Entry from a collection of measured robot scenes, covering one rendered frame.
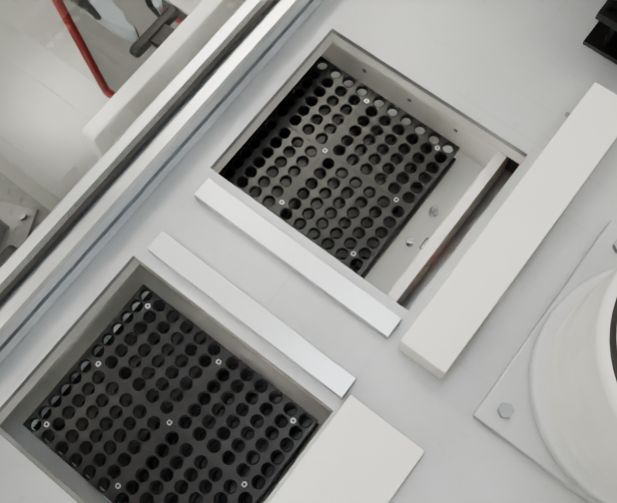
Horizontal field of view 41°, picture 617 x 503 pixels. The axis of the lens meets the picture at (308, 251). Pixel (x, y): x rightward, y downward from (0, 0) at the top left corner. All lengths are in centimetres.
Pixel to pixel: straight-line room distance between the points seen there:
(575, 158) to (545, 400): 23
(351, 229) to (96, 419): 31
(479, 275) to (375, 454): 18
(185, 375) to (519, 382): 31
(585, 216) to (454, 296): 16
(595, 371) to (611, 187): 28
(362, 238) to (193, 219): 17
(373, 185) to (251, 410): 26
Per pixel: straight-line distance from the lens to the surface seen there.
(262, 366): 86
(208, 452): 80
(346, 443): 73
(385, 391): 75
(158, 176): 81
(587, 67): 90
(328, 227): 83
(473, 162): 94
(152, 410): 81
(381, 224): 84
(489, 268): 75
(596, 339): 61
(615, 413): 60
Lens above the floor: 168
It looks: 72 degrees down
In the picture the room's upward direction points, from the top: 6 degrees counter-clockwise
